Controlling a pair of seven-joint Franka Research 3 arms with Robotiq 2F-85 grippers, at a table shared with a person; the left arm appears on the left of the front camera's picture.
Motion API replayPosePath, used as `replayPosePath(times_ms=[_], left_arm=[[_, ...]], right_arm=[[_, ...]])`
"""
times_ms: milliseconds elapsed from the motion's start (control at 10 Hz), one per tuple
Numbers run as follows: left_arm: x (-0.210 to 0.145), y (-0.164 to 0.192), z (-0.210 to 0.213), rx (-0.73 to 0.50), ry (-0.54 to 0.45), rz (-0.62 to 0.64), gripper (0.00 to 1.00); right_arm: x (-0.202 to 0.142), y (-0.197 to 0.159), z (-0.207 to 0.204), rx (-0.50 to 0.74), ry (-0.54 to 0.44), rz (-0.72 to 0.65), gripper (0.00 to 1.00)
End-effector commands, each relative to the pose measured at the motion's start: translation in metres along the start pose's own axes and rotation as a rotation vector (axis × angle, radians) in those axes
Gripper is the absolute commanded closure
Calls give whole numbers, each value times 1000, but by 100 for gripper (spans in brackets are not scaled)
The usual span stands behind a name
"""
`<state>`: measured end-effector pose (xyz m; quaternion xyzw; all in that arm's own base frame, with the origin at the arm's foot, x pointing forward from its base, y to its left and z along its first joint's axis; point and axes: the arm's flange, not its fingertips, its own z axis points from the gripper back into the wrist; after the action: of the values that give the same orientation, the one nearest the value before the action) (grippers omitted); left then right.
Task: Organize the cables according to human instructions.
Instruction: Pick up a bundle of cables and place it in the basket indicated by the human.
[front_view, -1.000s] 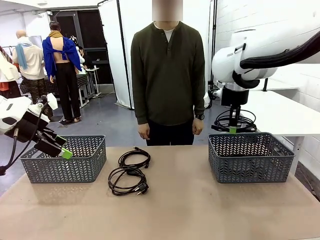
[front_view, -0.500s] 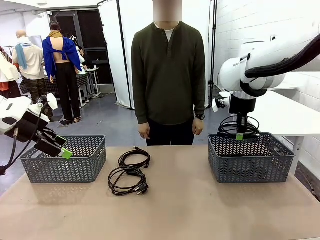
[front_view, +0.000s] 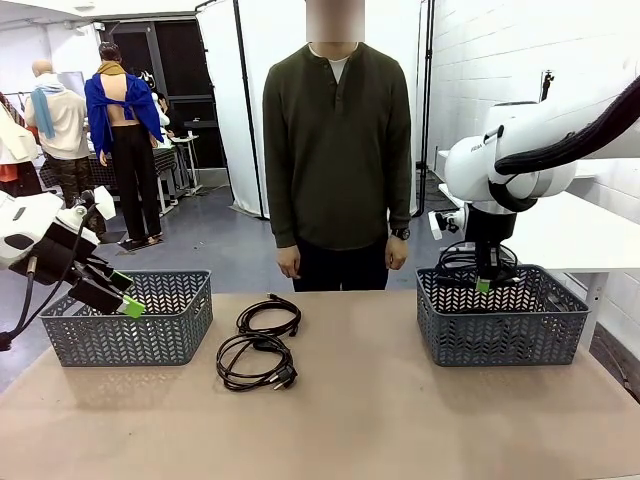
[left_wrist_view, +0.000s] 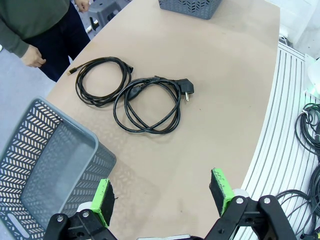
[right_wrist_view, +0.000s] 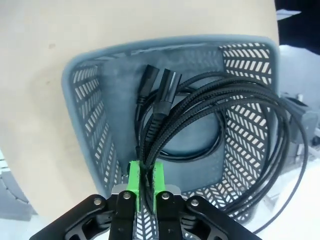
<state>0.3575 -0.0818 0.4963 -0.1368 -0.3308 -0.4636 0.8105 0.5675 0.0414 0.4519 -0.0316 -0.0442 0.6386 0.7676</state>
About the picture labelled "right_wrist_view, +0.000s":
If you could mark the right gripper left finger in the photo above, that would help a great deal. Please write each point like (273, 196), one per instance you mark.
(125, 217)

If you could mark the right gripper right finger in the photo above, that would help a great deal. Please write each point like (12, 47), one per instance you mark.
(167, 217)

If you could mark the grey plastic lattice basket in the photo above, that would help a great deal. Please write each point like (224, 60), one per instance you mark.
(117, 105)

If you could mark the white side table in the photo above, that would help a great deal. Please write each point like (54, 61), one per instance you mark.
(300, 70)

